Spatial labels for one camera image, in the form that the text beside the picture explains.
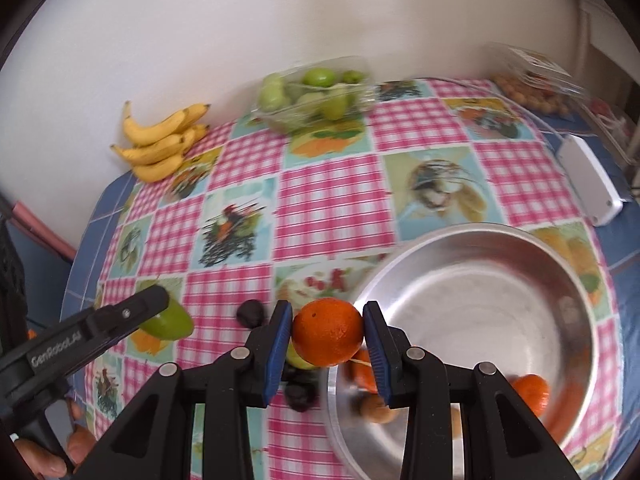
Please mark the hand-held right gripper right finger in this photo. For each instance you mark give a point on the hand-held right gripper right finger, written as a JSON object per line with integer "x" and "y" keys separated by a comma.
{"x": 377, "y": 355}

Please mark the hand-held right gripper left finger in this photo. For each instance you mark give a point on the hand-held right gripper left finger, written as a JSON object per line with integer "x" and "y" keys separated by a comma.
{"x": 280, "y": 350}

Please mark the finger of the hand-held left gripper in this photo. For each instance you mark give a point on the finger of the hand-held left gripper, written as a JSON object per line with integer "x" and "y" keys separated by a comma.
{"x": 130, "y": 312}

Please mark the small green mango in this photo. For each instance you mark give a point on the small green mango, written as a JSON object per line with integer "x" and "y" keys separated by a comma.
{"x": 297, "y": 360}

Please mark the dark purple plum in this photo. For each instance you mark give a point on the dark purple plum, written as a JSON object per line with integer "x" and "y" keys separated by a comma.
{"x": 300, "y": 397}
{"x": 295, "y": 375}
{"x": 250, "y": 314}

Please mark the large green mango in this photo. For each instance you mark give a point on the large green mango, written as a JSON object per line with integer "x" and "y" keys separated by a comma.
{"x": 172, "y": 325}

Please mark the large orange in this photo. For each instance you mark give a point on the large orange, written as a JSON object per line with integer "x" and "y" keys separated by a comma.
{"x": 327, "y": 332}

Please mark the round metal plate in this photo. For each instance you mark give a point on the round metal plate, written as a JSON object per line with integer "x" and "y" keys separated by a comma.
{"x": 475, "y": 310}

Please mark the small orange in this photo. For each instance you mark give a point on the small orange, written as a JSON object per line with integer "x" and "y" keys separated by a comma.
{"x": 530, "y": 394}

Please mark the pile of green round fruits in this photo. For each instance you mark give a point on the pile of green round fruits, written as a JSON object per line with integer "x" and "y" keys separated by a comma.
{"x": 272, "y": 92}

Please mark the clear box of small fruits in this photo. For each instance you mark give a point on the clear box of small fruits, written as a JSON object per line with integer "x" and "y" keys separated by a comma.
{"x": 540, "y": 95}

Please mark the person's left hand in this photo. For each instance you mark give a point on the person's left hand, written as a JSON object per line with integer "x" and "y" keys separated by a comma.
{"x": 45, "y": 462}

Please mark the yellow banana bunch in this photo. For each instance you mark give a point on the yellow banana bunch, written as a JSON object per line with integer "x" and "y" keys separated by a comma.
{"x": 150, "y": 155}

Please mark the pink checkered printed tablecloth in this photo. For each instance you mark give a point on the pink checkered printed tablecloth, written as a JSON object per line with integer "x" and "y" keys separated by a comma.
{"x": 325, "y": 195}

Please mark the clear plastic fruit tray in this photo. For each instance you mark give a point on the clear plastic fruit tray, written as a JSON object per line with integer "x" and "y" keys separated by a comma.
{"x": 280, "y": 122}

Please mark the white plastic device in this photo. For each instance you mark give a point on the white plastic device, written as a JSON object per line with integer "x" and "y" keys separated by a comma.
{"x": 590, "y": 180}

